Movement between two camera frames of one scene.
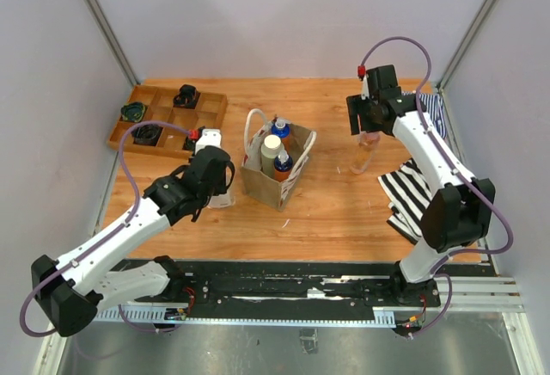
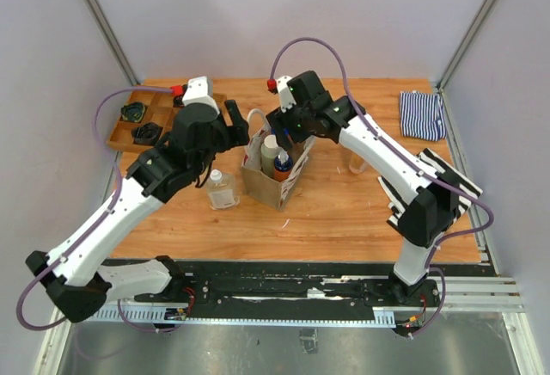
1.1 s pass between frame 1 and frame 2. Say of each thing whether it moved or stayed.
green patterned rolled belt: stayed
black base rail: stayed
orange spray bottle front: stayed
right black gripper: moved
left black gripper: moved
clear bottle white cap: stayed
